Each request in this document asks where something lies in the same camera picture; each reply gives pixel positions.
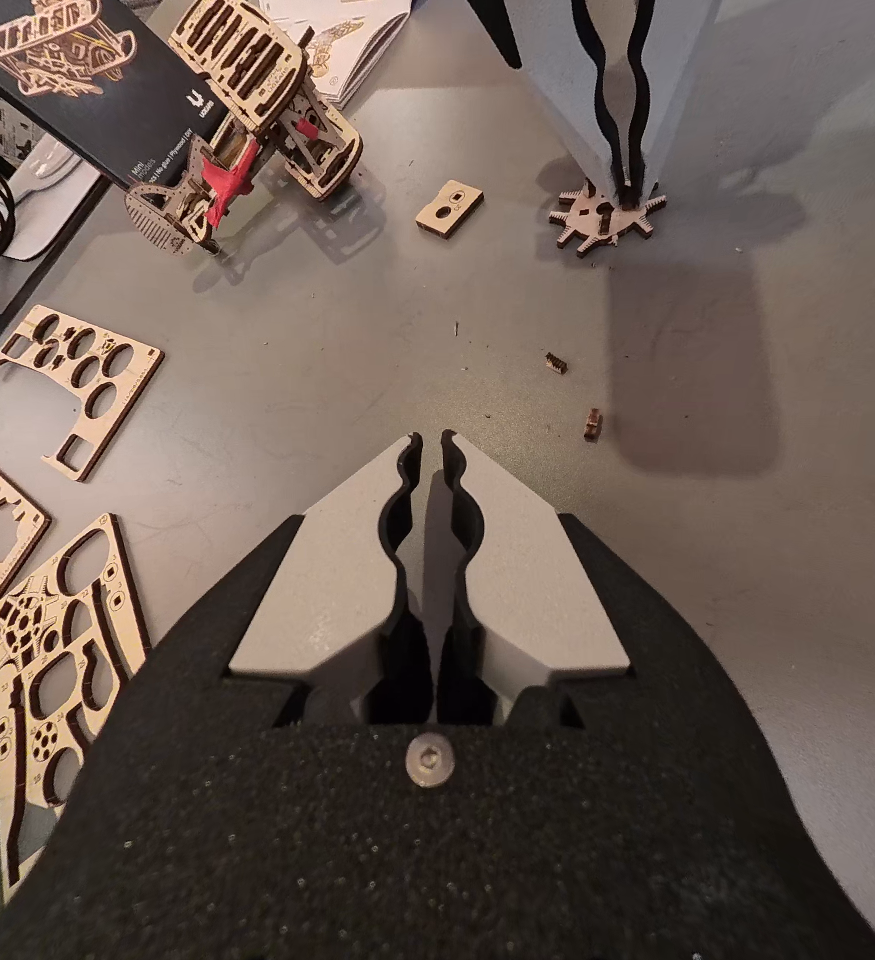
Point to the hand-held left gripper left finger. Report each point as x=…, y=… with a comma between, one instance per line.
x=310, y=600

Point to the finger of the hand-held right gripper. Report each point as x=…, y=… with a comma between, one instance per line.
x=677, y=60
x=550, y=60

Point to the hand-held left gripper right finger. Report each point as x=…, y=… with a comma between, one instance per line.
x=550, y=600

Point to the wooden gear piece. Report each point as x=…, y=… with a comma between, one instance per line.
x=584, y=221

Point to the white instruction booklet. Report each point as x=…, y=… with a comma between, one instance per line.
x=362, y=45

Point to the small brown wooden piece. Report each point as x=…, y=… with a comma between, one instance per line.
x=593, y=424

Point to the small wooden plate with holes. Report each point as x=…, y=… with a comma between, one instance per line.
x=437, y=214

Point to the wooden sheet with wheel cutouts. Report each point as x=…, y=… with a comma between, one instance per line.
x=119, y=570

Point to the small toothed wooden piece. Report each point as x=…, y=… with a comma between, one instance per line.
x=555, y=363

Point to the wooden biplane model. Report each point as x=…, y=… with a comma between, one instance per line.
x=250, y=45

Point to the wooden sheet with oval cutouts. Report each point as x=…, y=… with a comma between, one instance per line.
x=126, y=394

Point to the wooden sheet with large cutout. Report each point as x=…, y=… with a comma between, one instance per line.
x=29, y=517

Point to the black model kit box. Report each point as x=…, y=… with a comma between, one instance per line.
x=107, y=97

